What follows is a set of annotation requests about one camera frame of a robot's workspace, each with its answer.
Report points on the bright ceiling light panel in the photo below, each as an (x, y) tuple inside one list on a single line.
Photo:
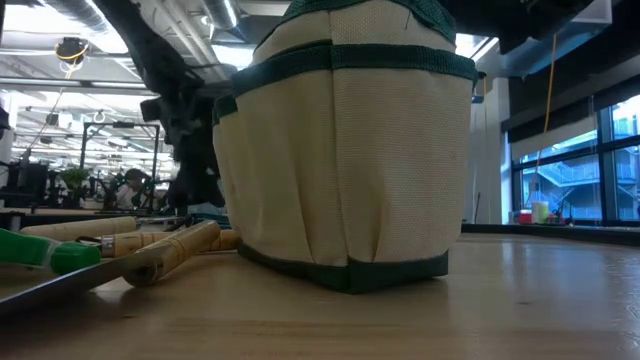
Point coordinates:
[(232, 56)]

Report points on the white cup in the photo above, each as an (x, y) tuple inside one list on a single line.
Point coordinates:
[(540, 212)]

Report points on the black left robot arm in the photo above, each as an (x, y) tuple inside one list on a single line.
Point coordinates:
[(135, 45)]

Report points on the leafy green potted plant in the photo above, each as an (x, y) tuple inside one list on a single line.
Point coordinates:
[(75, 177)]

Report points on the black room gantry frame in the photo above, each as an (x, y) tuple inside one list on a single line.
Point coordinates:
[(156, 160)]

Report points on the person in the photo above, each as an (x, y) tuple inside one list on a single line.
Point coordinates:
[(131, 187)]

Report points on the green plastic spray bottle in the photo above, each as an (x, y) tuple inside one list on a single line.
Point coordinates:
[(30, 250)]

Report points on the silver round ceiling duct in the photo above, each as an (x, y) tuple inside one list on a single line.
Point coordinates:
[(220, 12)]

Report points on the cream and green gardening bag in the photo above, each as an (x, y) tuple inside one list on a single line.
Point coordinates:
[(350, 175)]

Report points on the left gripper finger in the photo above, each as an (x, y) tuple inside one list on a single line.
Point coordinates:
[(197, 185)]

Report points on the black aluminium table frame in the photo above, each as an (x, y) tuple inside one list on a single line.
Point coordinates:
[(550, 235)]

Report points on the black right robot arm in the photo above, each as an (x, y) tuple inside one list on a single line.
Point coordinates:
[(525, 20)]

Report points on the small red box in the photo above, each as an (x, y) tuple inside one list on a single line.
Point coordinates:
[(525, 217)]

